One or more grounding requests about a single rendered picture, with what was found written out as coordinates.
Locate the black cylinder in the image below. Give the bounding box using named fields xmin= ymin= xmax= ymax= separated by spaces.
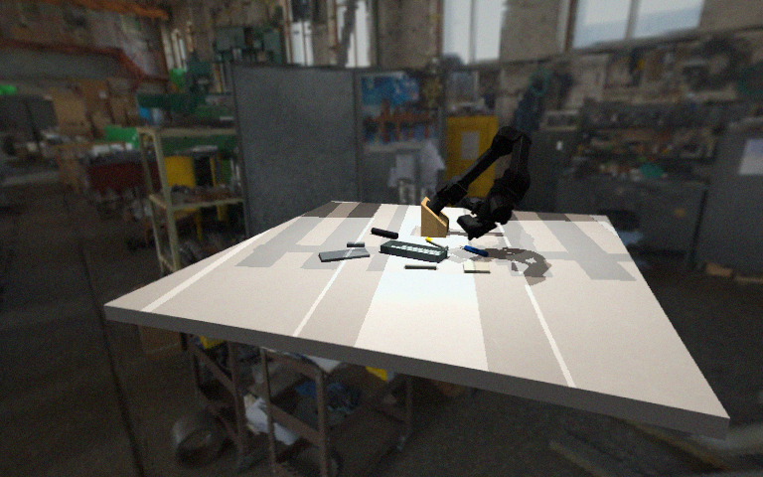
xmin=371 ymin=228 xmax=398 ymax=239

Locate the grey keyboard with keys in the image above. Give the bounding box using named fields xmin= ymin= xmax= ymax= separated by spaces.
xmin=381 ymin=239 xmax=448 ymax=263

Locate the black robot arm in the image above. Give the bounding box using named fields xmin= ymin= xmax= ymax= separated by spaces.
xmin=426 ymin=126 xmax=532 ymax=223

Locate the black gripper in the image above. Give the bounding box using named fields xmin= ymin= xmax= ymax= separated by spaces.
xmin=456 ymin=199 xmax=497 ymax=240

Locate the blue stylus with grey tip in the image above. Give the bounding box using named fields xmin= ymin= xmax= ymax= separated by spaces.
xmin=459 ymin=245 xmax=488 ymax=257

